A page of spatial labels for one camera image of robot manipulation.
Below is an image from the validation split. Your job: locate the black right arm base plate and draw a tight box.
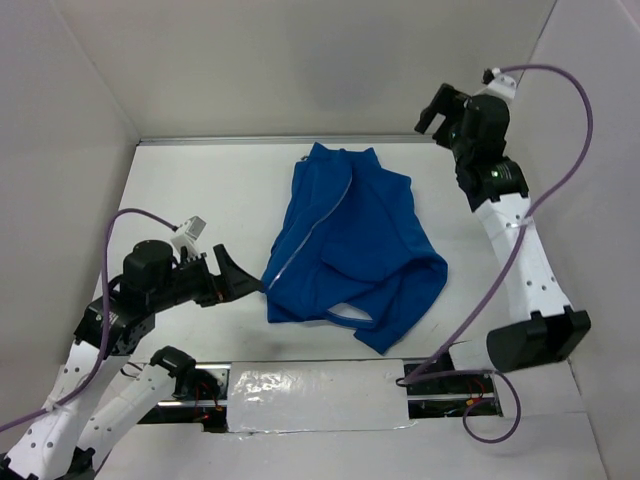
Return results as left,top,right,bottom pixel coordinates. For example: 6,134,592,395
406,374,501,419

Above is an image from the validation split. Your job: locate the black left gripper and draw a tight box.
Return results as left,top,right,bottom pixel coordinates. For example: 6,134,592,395
151,242,264,311

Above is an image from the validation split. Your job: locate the blue zip jacket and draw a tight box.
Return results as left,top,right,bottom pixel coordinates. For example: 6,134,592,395
262,143,448,355

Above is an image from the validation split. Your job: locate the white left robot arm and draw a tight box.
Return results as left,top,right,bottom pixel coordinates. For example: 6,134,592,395
1,240,262,479

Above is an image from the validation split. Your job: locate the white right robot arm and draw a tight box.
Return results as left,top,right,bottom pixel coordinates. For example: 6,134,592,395
415,84,591,392

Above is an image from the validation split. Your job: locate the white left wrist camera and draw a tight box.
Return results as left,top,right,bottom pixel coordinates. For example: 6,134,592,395
171,216,207,256

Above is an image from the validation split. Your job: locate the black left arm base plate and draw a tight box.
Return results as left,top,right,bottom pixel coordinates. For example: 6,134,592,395
139,367,229,433

